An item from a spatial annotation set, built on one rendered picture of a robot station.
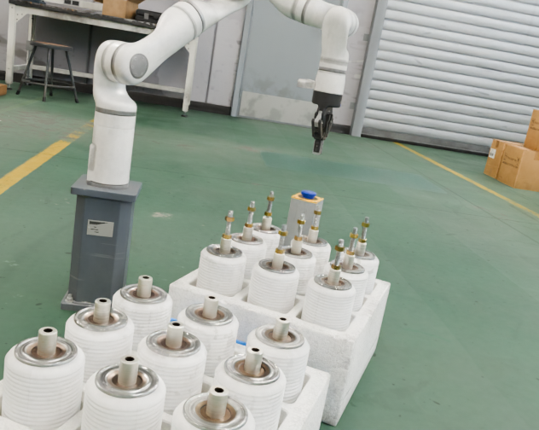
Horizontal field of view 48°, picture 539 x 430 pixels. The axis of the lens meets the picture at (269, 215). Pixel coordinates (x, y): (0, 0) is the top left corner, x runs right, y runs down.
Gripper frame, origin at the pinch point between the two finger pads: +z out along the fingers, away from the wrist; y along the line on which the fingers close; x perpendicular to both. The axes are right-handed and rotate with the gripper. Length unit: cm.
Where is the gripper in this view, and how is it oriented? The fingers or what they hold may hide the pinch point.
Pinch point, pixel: (317, 147)
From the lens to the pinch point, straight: 158.8
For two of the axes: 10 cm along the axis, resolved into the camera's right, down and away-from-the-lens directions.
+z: -1.6, 9.5, 2.5
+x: -9.2, -2.4, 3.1
